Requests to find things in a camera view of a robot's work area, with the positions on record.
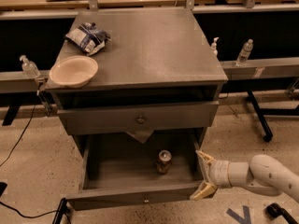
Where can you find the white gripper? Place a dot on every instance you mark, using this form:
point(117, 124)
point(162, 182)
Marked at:
point(219, 173)

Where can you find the orange soda can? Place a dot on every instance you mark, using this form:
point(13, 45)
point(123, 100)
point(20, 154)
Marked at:
point(163, 162)

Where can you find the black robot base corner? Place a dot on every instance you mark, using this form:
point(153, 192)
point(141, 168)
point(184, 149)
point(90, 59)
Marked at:
point(3, 187)

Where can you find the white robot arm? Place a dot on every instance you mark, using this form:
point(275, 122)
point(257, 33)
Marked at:
point(263, 175)

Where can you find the grey open middle drawer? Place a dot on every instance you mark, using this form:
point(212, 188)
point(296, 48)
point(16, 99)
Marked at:
point(120, 171)

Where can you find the grey drawer cabinet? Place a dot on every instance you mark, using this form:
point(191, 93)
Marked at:
point(154, 56)

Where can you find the grey top drawer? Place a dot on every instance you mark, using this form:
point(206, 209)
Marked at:
point(135, 118)

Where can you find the black table leg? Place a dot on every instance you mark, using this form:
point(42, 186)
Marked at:
point(268, 133)

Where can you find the white paper napkin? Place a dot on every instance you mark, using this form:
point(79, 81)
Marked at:
point(141, 136)

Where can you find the black caster wheel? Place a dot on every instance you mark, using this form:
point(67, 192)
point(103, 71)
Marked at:
point(274, 210)

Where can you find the small white pump bottle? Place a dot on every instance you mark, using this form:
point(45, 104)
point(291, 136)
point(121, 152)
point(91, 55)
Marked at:
point(214, 45)

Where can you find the clear water bottle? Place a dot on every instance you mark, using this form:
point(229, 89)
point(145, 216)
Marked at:
point(244, 53)

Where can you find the white paper bowl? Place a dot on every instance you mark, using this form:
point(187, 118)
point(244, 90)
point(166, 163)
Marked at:
point(74, 72)

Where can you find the blue white chip bag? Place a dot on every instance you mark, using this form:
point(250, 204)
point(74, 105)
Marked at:
point(88, 38)

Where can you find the left clear sanitizer bottle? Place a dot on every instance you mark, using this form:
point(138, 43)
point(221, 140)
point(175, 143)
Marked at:
point(29, 68)

